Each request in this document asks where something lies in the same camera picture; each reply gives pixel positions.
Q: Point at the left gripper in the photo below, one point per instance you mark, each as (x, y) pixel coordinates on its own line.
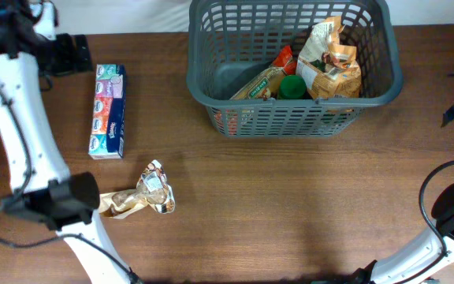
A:
(72, 62)

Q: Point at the Kleenex tissue multipack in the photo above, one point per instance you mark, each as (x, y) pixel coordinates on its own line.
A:
(107, 137)

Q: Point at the orange snack bag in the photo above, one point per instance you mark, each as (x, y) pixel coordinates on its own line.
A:
(328, 68)

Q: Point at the brown white snack bag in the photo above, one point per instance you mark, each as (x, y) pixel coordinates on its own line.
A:
(152, 190)

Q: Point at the green lid jar with label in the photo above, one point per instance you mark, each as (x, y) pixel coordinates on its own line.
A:
(292, 87)

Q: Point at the red spaghetti packet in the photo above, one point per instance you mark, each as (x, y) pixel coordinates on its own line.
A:
(262, 83)

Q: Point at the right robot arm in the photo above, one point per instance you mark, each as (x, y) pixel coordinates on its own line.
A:
(428, 252)

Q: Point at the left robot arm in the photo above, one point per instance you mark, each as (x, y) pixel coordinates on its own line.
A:
(43, 189)

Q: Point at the grey plastic basket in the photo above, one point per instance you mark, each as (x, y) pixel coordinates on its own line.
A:
(230, 42)

